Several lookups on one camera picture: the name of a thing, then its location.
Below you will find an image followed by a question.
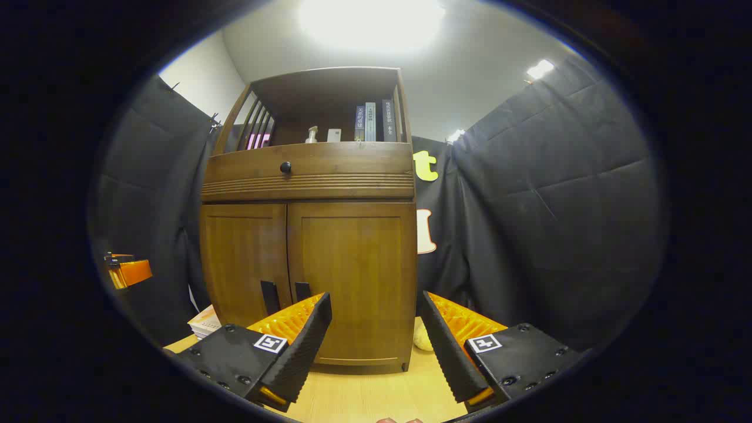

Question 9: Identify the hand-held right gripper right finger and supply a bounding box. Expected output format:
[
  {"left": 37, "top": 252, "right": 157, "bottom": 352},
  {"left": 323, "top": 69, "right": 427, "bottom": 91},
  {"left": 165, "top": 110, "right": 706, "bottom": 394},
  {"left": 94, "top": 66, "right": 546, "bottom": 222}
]
[{"left": 416, "top": 291, "right": 588, "bottom": 413}]

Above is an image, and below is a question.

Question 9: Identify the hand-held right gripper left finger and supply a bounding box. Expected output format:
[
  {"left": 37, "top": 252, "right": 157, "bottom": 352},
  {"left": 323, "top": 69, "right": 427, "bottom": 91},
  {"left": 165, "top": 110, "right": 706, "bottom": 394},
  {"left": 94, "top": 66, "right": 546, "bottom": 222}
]
[{"left": 176, "top": 292, "right": 333, "bottom": 413}]

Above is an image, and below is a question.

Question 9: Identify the wooden shoe cabinet door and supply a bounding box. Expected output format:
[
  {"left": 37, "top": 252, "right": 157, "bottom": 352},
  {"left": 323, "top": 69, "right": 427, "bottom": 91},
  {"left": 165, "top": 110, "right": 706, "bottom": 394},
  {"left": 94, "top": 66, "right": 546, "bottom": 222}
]
[
  {"left": 200, "top": 204, "right": 293, "bottom": 327},
  {"left": 287, "top": 202, "right": 418, "bottom": 368}
]

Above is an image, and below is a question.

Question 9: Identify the brown wooden shoe cabinet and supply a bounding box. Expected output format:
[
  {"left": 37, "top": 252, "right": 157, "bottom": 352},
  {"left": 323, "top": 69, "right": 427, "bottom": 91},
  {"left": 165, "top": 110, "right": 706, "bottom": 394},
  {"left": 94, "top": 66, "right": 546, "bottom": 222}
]
[{"left": 199, "top": 66, "right": 419, "bottom": 375}]

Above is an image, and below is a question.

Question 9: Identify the pale yellow plush toy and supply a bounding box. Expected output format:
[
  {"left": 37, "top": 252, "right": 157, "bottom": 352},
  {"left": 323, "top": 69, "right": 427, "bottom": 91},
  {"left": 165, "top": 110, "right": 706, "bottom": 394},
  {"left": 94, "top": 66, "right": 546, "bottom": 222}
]
[{"left": 413, "top": 317, "right": 435, "bottom": 352}]

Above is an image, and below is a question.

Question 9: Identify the beige cover book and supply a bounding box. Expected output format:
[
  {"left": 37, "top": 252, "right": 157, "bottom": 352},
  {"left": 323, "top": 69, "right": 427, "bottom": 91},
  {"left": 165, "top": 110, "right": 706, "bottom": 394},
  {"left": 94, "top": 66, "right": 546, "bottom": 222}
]
[{"left": 187, "top": 304, "right": 222, "bottom": 331}]

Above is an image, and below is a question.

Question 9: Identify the wooden drawer with black knob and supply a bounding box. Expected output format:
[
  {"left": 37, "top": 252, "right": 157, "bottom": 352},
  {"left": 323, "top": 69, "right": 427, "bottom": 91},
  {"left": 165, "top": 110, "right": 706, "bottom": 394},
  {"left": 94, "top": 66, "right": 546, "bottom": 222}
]
[{"left": 202, "top": 143, "right": 415, "bottom": 201}]

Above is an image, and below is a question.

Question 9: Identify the large ceiling light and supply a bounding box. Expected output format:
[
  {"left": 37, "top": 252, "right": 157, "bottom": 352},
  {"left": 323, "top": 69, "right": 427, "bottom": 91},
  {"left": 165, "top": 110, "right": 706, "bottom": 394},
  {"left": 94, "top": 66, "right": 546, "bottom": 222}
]
[{"left": 297, "top": 0, "right": 447, "bottom": 55}]

